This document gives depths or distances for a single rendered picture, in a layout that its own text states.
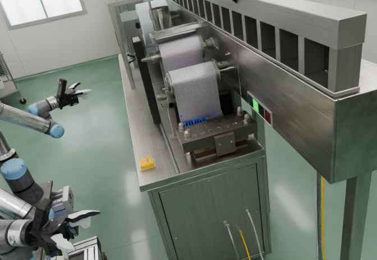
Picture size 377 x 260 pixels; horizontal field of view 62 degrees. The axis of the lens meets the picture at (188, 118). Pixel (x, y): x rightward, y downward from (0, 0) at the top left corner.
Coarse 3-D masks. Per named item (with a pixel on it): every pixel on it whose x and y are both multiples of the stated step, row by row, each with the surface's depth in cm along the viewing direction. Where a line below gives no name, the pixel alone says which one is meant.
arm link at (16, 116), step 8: (0, 104) 151; (0, 112) 151; (8, 112) 154; (16, 112) 157; (24, 112) 160; (8, 120) 156; (16, 120) 157; (24, 120) 159; (32, 120) 162; (40, 120) 166; (48, 120) 171; (32, 128) 164; (40, 128) 166; (48, 128) 169; (56, 128) 170; (56, 136) 171
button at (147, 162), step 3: (150, 156) 170; (141, 159) 169; (144, 159) 168; (147, 159) 168; (150, 159) 167; (141, 162) 167; (144, 162) 166; (147, 162) 166; (150, 162) 165; (153, 162) 167; (141, 165) 164; (144, 165) 164; (147, 165) 164; (150, 165) 165; (153, 165) 165; (141, 168) 164; (144, 168) 165
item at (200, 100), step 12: (204, 84) 167; (216, 84) 168; (180, 96) 166; (192, 96) 168; (204, 96) 170; (216, 96) 171; (180, 108) 170; (192, 108) 171; (204, 108) 173; (216, 108) 175; (180, 120) 173
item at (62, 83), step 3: (60, 81) 181; (63, 81) 181; (66, 81) 182; (60, 84) 182; (63, 84) 181; (60, 87) 182; (63, 87) 182; (57, 90) 185; (60, 90) 182; (63, 90) 183; (57, 93) 184; (60, 93) 182; (63, 93) 183; (57, 96) 184; (60, 96) 182; (63, 96) 184
